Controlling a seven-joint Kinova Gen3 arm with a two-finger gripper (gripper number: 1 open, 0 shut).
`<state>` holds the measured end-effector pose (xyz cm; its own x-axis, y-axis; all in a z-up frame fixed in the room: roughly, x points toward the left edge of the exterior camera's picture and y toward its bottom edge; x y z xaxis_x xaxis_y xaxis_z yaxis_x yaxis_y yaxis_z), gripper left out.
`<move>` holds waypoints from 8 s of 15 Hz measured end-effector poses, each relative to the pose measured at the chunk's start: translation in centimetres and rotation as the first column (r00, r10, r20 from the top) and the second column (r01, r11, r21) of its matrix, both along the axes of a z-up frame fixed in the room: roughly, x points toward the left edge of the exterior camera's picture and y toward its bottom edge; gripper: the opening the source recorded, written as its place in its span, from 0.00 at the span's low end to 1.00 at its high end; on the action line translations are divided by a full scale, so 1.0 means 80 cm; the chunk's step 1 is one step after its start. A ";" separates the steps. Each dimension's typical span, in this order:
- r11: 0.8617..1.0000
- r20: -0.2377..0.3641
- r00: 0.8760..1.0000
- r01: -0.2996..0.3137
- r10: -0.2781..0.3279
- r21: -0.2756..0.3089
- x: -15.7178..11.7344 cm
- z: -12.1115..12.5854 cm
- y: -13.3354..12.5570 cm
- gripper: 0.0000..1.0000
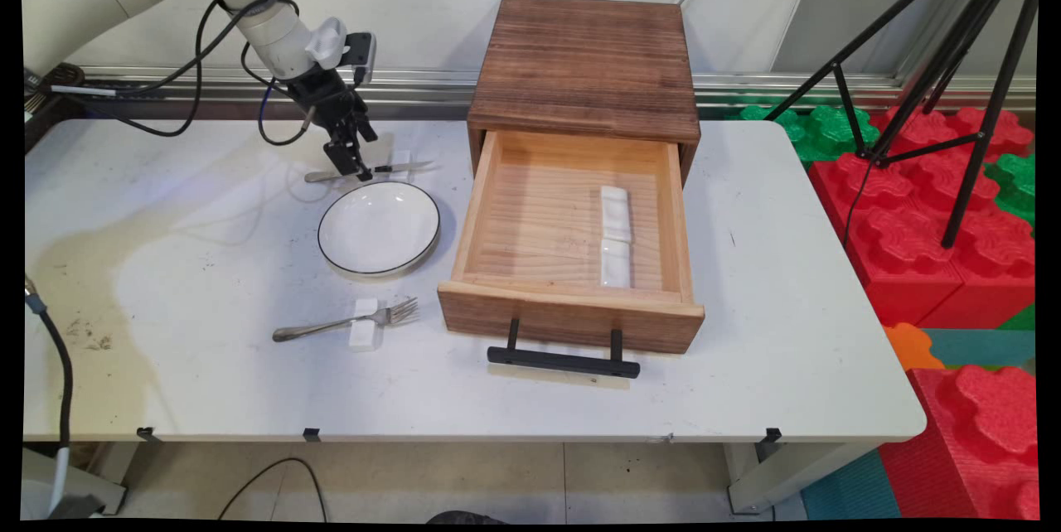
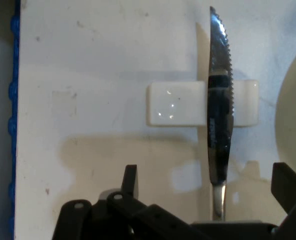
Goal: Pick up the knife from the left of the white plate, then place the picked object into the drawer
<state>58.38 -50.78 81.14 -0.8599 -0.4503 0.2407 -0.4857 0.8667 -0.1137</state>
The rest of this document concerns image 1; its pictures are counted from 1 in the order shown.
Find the orange foam piece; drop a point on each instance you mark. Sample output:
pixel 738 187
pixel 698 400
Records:
pixel 910 347

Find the silver table knife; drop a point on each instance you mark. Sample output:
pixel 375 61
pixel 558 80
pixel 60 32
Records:
pixel 331 176

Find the large red foam block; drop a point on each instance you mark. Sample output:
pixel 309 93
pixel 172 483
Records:
pixel 903 242

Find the black tripod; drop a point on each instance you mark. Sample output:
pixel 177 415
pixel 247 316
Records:
pixel 990 101

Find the white table leg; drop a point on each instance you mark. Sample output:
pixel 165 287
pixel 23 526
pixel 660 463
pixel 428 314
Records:
pixel 779 478
pixel 83 482

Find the aluminium wall rail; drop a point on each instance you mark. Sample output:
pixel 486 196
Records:
pixel 580 89

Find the dark wooden cabinet box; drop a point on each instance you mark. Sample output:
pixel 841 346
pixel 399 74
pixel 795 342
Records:
pixel 584 60

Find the brown wicker basket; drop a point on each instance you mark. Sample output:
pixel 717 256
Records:
pixel 58 76

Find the silver fork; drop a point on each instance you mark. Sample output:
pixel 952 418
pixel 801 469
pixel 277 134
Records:
pixel 331 325

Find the green foam block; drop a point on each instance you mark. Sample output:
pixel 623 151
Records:
pixel 825 130
pixel 1015 184

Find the light wooden drawer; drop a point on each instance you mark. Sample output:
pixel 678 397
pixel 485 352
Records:
pixel 547 225

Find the teal foam mat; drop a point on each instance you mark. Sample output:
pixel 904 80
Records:
pixel 982 347

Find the white plate with black rim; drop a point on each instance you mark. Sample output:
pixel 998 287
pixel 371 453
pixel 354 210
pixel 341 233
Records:
pixel 379 227

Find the white ceramic cutlery rest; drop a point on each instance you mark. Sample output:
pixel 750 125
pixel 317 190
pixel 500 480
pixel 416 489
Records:
pixel 365 337
pixel 615 213
pixel 615 265
pixel 401 157

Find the black table edge clip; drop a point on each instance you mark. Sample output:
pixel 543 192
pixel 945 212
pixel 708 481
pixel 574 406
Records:
pixel 147 434
pixel 312 434
pixel 772 434

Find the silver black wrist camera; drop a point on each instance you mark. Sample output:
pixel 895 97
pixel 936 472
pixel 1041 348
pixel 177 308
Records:
pixel 360 55

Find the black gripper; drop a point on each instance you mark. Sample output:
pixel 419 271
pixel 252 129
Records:
pixel 327 97

